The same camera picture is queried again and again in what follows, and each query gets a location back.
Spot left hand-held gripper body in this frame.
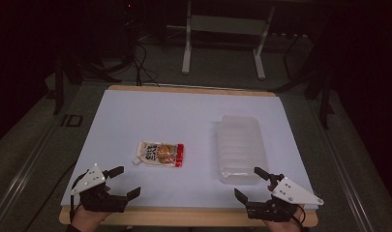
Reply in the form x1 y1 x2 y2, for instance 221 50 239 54
70 163 129 214

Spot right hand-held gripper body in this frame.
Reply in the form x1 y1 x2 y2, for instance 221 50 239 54
245 174 325 223

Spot person's right hand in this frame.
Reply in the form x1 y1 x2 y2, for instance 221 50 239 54
263 215 304 232

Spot person's left hand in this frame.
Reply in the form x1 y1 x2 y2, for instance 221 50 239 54
70 185 112 232

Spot clear plastic container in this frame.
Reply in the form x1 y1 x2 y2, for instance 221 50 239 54
215 114 269 186

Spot printed sauce pouch red end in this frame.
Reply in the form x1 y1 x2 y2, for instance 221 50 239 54
132 140 185 169

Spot white table mat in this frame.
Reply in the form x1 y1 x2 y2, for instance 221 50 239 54
60 89 316 211

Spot black stand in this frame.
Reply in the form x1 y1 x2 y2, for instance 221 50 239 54
52 52 123 116
270 32 336 131

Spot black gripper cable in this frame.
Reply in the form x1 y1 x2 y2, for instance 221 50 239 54
295 204 311 232
69 180 83 225

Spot metal floor rail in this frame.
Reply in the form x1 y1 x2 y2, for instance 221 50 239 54
0 122 61 232
308 96 378 232

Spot black floor cables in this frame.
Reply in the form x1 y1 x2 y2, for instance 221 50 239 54
131 41 161 88

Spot white metal desk frame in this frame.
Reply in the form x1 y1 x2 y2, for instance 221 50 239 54
166 0 278 81

